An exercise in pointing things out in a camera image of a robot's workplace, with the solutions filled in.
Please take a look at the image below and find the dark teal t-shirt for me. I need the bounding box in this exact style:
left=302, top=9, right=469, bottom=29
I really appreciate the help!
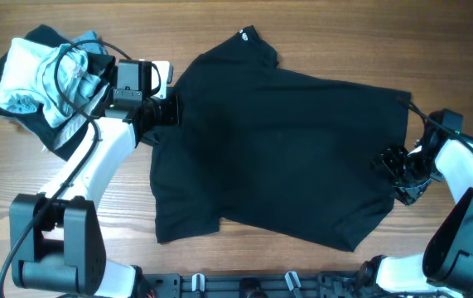
left=150, top=26, right=411, bottom=252

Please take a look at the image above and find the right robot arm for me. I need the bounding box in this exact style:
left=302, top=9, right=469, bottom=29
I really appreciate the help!
left=350, top=136, right=473, bottom=297

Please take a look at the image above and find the grey blue garment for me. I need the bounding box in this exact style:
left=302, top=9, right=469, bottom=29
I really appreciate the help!
left=71, top=31, right=108, bottom=55

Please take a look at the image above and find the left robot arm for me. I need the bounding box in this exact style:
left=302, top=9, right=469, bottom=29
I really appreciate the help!
left=2, top=92, right=182, bottom=297

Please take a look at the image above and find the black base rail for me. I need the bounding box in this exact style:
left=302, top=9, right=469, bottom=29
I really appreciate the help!
left=136, top=271, right=432, bottom=298

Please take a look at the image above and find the light blue garment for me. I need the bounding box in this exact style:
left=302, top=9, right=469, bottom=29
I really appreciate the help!
left=0, top=38, right=101, bottom=128

